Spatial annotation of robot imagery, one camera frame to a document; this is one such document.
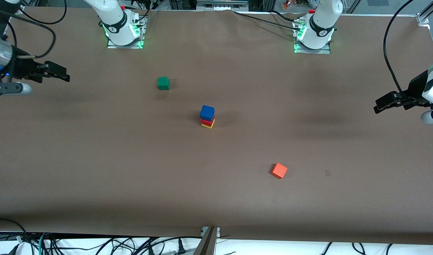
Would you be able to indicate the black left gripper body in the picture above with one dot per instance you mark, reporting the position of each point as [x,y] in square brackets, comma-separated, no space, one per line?
[414,89]

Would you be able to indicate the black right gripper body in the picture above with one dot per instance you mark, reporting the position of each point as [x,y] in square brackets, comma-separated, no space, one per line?
[21,67]

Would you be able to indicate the blue wooden block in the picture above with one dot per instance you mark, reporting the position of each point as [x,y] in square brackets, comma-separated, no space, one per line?
[207,113]

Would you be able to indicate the red wooden block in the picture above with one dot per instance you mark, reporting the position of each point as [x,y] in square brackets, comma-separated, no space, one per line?
[206,122]

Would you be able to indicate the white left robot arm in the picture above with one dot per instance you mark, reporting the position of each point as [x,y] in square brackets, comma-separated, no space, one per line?
[320,32]

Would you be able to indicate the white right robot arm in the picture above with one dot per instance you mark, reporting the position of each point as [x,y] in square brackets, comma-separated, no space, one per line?
[117,28]

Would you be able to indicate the green wooden block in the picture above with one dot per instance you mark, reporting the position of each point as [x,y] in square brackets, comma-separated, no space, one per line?
[163,83]

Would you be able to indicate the orange wooden block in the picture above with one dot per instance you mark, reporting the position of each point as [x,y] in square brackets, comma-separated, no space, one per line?
[279,170]

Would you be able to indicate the yellow wooden block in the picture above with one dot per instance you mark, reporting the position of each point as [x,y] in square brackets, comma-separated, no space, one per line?
[207,126]

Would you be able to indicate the brown paper table cover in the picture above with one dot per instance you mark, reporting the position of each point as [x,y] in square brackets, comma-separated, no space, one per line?
[237,198]

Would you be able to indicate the brown angled strut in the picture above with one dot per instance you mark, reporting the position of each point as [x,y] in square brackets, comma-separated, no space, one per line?
[206,244]

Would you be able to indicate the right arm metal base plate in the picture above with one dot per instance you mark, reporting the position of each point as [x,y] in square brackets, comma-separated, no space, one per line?
[112,45]

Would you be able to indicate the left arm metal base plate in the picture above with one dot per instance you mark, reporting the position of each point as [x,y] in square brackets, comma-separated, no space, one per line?
[322,51]

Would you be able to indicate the aluminium frame profile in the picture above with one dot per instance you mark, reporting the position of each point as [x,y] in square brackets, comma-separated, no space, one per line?
[427,12]

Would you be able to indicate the grey metal rail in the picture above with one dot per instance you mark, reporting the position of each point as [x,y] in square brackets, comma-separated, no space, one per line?
[221,3]

